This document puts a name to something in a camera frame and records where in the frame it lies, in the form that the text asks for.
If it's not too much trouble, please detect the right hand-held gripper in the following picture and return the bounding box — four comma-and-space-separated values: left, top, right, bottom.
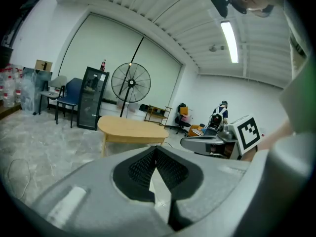
180, 115, 262, 160

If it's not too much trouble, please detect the grey chair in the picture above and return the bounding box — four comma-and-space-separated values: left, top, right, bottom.
38, 75, 68, 116

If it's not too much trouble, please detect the wooden shelf rack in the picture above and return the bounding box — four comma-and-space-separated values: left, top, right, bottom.
144, 105, 173, 128

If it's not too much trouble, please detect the stack of water bottles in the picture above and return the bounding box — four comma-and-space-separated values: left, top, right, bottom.
0, 63, 24, 108

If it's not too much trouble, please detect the oval wooden table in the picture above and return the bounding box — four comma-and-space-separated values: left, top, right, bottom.
97, 115, 170, 158

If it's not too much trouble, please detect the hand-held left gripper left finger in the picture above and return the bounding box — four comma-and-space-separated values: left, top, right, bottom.
32, 145, 174, 237

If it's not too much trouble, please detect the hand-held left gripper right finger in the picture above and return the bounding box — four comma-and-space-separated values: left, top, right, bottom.
156, 145, 250, 232

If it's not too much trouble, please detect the person's right forearm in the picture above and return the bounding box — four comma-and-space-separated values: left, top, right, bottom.
240, 119, 296, 162

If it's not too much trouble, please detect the black standing fan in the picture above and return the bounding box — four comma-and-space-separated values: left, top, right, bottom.
111, 62, 152, 119

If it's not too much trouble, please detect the blue chair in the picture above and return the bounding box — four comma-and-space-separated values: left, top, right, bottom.
54, 78, 83, 129

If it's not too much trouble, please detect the black head-mounted camera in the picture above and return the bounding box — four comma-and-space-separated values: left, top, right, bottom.
210, 0, 247, 19

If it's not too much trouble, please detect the long black pole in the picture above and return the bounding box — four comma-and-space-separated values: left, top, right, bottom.
119, 34, 147, 96

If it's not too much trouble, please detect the thin floor cable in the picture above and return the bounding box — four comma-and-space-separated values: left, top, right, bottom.
7, 158, 32, 200

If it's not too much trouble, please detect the person's white green shirt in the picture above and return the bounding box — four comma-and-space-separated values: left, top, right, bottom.
278, 0, 316, 135

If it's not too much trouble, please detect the black office chair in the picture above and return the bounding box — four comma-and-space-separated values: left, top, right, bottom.
164, 102, 192, 136

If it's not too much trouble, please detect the cardboard box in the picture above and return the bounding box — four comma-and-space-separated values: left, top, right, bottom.
34, 59, 53, 72

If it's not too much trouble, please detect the long ceiling lamp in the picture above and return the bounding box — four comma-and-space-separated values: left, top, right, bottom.
220, 20, 239, 64

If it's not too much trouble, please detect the plastic wrapped panel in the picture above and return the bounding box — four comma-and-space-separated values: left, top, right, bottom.
20, 67, 53, 112

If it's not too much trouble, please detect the orange box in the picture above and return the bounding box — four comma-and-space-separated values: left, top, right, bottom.
188, 124, 206, 138

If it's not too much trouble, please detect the black glass door cabinet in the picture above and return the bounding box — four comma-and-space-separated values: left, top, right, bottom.
77, 66, 110, 131

